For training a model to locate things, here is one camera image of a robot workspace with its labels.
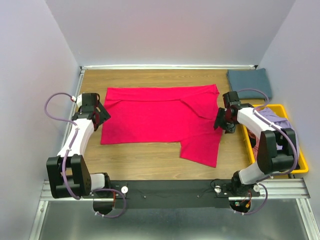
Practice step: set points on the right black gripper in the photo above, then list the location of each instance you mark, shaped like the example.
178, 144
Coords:
229, 128

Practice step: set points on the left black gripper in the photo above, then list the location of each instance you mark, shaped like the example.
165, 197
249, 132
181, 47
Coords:
104, 115

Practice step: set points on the red t shirt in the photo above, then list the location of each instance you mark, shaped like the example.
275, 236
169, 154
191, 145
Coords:
184, 115

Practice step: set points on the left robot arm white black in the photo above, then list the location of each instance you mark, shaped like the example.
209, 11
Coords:
67, 172

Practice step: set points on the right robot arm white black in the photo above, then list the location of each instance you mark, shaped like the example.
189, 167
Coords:
277, 151

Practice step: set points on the folded grey-blue t shirt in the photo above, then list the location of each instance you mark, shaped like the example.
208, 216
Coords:
250, 79

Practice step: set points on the pink garment in bin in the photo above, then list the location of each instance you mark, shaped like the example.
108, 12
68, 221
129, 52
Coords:
255, 149

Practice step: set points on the lavender t shirt in bin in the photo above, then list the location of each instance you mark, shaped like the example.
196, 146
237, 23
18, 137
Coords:
283, 122

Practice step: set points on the yellow plastic bin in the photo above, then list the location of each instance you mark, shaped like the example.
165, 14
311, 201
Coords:
279, 110

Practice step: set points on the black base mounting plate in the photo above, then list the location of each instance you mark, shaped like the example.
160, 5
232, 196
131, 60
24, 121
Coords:
171, 194

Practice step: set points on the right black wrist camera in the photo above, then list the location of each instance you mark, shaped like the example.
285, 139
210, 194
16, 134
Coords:
231, 98

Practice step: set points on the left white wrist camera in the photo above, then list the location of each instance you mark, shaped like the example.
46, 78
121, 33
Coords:
78, 100

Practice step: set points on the aluminium left side rail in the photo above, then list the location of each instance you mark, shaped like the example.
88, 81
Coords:
71, 109

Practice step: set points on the aluminium rail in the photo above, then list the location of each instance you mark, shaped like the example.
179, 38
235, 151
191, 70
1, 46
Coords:
71, 109
291, 188

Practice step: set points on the aluminium front rail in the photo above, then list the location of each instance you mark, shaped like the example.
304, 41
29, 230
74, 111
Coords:
291, 188

